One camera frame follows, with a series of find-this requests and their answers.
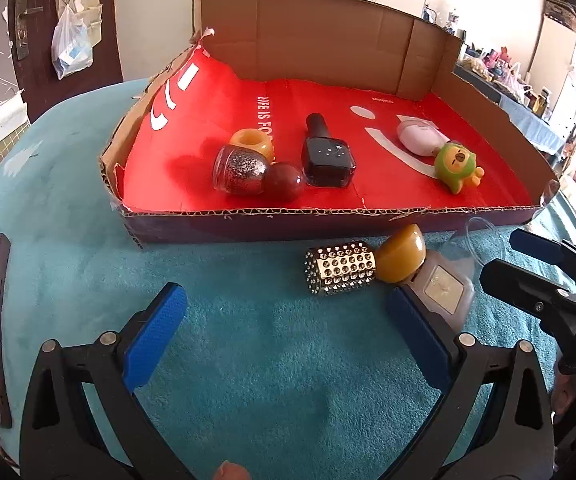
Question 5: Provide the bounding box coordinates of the cardboard box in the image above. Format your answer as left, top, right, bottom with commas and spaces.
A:
99, 0, 561, 248

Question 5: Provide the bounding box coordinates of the black nail polish bottle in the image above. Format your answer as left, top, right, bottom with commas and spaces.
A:
301, 112, 357, 189

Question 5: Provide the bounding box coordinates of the white wardrobe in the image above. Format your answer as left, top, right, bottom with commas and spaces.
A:
525, 12, 576, 111

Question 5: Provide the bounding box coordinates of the hanging clear plastic bag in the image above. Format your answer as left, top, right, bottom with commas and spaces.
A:
50, 5, 94, 80

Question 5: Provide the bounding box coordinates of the silver studded cylinder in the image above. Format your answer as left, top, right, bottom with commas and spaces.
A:
304, 241, 380, 298

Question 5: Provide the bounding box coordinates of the brown wooden door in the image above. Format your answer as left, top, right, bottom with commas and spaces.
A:
5, 0, 125, 123

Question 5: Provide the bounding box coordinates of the amber dome lid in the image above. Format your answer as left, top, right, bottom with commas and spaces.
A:
375, 223, 427, 284

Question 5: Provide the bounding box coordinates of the assorted desk clutter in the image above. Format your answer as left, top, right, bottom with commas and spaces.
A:
460, 42, 554, 113

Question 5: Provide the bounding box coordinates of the glitter bottle with red cap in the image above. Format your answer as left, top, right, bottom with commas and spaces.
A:
212, 144, 305, 204

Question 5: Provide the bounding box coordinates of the red paper bag liner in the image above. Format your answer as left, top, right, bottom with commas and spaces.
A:
118, 45, 546, 213

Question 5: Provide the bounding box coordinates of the green cartoon toy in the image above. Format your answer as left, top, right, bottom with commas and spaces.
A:
434, 142, 485, 196

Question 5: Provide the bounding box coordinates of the grey square bottle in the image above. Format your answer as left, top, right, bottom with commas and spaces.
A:
405, 250, 475, 331

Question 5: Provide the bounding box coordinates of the pink earbud case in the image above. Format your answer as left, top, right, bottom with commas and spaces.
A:
397, 115, 451, 157

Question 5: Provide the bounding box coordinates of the clear glass cup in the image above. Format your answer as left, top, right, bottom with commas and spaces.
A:
445, 216, 511, 273

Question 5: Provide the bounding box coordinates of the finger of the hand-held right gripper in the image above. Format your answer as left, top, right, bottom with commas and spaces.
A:
478, 257, 576, 342
509, 227, 576, 292

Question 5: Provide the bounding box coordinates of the patterned storage box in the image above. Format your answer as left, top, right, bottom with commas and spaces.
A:
543, 0, 576, 36

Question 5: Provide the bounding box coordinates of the hanging pocket organiser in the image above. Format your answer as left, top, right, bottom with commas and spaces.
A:
50, 0, 104, 46

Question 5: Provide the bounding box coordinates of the person's left hand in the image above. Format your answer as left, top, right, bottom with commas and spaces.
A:
213, 460, 249, 480

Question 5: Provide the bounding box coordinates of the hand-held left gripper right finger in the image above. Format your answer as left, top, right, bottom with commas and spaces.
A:
383, 285, 556, 480

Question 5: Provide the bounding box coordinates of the metal door handle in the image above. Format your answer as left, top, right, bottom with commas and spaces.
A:
13, 0, 44, 61

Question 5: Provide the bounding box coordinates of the desk with blue cloth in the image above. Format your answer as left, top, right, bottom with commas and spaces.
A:
455, 67, 566, 161

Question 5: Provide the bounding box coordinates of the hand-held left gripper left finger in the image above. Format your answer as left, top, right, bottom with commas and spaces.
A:
19, 282, 194, 480

